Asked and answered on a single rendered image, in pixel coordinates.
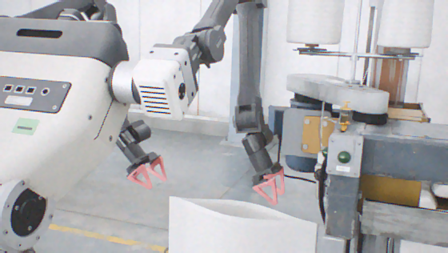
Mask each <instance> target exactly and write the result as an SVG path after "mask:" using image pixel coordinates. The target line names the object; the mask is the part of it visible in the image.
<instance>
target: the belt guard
mask: <svg viewBox="0 0 448 253"><path fill-rule="evenodd" d="M323 79H334V80H337V81H339V82H344V80H345V79H344V78H339V77H336V76H332V75H326V74H288V75H287V78H286V90H288V91H291V92H294V93H296V94H302V95H305V96H307V97H310V98H316V99H319V100H322V101H323V102H328V103H333V104H335V105H338V106H344V105H345V102H342V101H347V102H348V103H347V105H348V107H349V108H351V109H352V110H356V111H357V112H360V113H363V114H385V113H387V110H388V103H389V97H390V93H389V92H385V91H382V90H378V89H376V88H373V87H368V86H365V85H362V86H363V87H358V86H361V83H359V84H356V83H351V84H349V83H332V82H328V81H326V80H323ZM349 85H351V86H352V87H348V86H349ZM349 102H350V103H349Z"/></svg>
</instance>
